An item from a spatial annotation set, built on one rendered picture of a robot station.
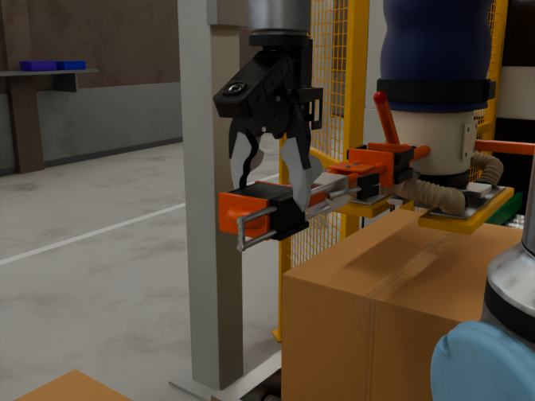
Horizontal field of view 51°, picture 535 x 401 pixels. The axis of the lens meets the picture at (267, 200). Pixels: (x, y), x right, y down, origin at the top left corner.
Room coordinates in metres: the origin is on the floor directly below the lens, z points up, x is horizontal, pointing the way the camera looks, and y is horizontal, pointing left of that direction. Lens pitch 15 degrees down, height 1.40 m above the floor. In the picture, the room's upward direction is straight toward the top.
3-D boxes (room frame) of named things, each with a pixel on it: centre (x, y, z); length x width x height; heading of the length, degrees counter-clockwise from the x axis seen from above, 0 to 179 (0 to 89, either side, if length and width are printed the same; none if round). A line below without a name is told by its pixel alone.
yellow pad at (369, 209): (1.24, -0.26, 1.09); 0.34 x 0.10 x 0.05; 145
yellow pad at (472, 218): (1.13, -0.42, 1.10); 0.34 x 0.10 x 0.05; 145
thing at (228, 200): (0.69, 0.01, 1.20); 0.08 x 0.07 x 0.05; 145
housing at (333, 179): (0.80, -0.07, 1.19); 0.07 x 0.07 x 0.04; 55
